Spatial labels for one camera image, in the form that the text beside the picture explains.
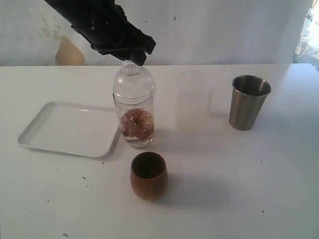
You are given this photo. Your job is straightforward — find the brown chunks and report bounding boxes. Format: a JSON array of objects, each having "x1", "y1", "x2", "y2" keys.
[{"x1": 120, "y1": 109, "x2": 155, "y2": 141}]

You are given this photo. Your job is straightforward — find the clear plastic tumbler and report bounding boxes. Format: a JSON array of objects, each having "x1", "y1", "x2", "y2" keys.
[{"x1": 113, "y1": 93, "x2": 155, "y2": 149}]

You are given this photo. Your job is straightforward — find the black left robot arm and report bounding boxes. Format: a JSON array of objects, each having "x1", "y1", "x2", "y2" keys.
[{"x1": 47, "y1": 0, "x2": 156, "y2": 66}]

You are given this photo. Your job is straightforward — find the clear dome lid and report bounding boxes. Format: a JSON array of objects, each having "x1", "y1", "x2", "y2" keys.
[{"x1": 113, "y1": 60, "x2": 156, "y2": 102}]

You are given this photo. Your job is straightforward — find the brown wooden cup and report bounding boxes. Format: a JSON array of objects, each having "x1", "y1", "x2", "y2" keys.
[{"x1": 130, "y1": 151, "x2": 168, "y2": 200}]

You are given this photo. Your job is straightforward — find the white rectangular plastic tray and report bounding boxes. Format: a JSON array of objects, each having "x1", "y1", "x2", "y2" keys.
[{"x1": 17, "y1": 102, "x2": 118, "y2": 158}]

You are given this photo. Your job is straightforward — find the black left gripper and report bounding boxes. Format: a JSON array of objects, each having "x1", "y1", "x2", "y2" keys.
[{"x1": 69, "y1": 0, "x2": 156, "y2": 66}]

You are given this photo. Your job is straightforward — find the stainless steel cup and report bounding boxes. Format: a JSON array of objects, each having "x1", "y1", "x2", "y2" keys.
[{"x1": 229, "y1": 75, "x2": 271, "y2": 131}]

